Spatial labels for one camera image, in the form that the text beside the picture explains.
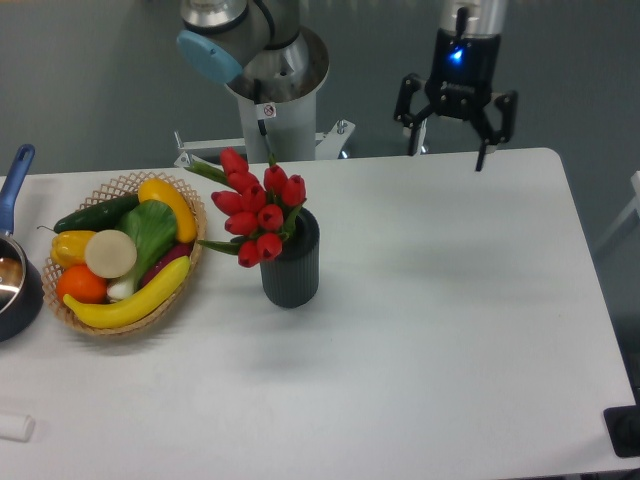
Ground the blue handled saucepan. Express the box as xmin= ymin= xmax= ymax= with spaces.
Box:
xmin=1 ymin=144 xmax=43 ymax=342

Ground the black box at edge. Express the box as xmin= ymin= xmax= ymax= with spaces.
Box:
xmin=603 ymin=405 xmax=639 ymax=458

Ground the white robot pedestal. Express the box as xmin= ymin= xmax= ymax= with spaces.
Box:
xmin=227 ymin=87 xmax=317 ymax=163

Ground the dark grey ribbed vase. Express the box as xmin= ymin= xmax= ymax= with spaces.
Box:
xmin=260 ymin=208 xmax=320 ymax=308

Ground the purple eggplant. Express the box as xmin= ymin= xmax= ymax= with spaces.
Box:
xmin=139 ymin=243 xmax=193 ymax=288

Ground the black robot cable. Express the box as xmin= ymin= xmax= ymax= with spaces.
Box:
xmin=249 ymin=0 xmax=281 ymax=161

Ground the red tulip bouquet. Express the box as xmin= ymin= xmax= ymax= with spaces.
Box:
xmin=186 ymin=147 xmax=307 ymax=268

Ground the orange fruit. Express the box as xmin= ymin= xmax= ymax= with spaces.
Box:
xmin=56 ymin=265 xmax=107 ymax=304

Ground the beige round disc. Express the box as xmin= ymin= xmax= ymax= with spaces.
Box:
xmin=84 ymin=229 xmax=137 ymax=279

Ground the green cucumber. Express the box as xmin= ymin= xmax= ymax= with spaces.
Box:
xmin=38 ymin=194 xmax=139 ymax=234

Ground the yellow bell pepper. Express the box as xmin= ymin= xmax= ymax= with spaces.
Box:
xmin=50 ymin=230 xmax=96 ymax=269

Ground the green bok choy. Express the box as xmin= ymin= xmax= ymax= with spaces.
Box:
xmin=107 ymin=200 xmax=177 ymax=303

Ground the short yellow squash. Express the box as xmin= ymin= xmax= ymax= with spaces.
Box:
xmin=138 ymin=178 xmax=197 ymax=243

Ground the white cylinder object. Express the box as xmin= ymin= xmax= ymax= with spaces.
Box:
xmin=0 ymin=411 xmax=36 ymax=443

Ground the white frame at right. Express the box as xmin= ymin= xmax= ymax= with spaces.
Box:
xmin=594 ymin=171 xmax=639 ymax=256

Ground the white metal base frame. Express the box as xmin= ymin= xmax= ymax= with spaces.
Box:
xmin=172 ymin=114 xmax=430 ymax=168

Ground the long yellow squash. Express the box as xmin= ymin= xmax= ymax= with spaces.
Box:
xmin=63 ymin=256 xmax=191 ymax=330

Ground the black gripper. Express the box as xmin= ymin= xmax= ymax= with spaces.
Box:
xmin=393 ymin=28 xmax=518 ymax=172

